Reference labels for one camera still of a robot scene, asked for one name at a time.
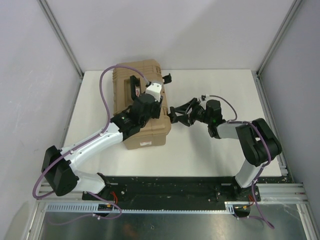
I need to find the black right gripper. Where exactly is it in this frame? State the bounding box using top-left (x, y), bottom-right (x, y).
top-left (172, 97), bottom-right (212, 127)

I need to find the tan plastic tool box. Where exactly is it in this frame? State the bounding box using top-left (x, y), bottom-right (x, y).
top-left (112, 59), bottom-right (172, 150)

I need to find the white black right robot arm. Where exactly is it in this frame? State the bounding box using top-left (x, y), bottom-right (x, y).
top-left (168, 98), bottom-right (282, 201)

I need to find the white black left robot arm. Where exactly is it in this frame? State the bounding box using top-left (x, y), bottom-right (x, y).
top-left (42, 93), bottom-right (163, 200)

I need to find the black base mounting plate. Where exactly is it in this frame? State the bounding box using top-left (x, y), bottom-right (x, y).
top-left (97, 175), bottom-right (261, 202)

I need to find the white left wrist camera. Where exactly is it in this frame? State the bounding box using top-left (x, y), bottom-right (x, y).
top-left (145, 82), bottom-right (163, 102)

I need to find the grey slotted cable duct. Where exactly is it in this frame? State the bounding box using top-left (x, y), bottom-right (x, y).
top-left (46, 201), bottom-right (251, 215)

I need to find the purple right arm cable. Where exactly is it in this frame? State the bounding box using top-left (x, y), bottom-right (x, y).
top-left (208, 94), bottom-right (275, 230)

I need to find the left aluminium corner post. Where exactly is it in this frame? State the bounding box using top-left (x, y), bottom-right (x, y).
top-left (37, 0), bottom-right (85, 78)

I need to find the aluminium corner post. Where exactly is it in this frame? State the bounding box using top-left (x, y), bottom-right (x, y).
top-left (256, 0), bottom-right (305, 76)
top-left (37, 0), bottom-right (85, 78)

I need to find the right aluminium corner post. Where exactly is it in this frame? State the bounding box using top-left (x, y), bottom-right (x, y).
top-left (256, 0), bottom-right (305, 76)

